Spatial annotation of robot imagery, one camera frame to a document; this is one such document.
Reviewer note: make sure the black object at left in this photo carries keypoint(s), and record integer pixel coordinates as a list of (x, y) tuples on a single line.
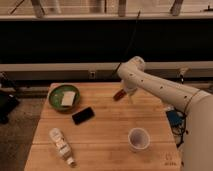
[(8, 102)]

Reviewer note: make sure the white sponge block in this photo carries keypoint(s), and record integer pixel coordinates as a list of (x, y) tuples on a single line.
[(68, 98)]

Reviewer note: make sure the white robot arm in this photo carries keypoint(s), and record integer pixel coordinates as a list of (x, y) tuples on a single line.
[(195, 103)]

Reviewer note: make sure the white plastic bottle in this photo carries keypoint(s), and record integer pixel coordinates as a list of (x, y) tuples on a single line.
[(64, 149)]

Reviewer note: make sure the white paper cup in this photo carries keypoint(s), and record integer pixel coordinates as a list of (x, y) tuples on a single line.
[(138, 139)]

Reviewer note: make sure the red pepper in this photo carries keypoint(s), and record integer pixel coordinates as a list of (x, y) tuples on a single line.
[(119, 95)]

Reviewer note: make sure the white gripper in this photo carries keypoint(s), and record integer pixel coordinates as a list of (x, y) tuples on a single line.
[(129, 88)]

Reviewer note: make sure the black smartphone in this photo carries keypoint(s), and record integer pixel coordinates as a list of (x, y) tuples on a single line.
[(83, 115)]

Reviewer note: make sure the green bowl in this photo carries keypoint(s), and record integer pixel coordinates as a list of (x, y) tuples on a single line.
[(56, 95)]

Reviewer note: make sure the blue plug box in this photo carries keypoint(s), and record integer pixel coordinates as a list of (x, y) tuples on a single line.
[(174, 118)]

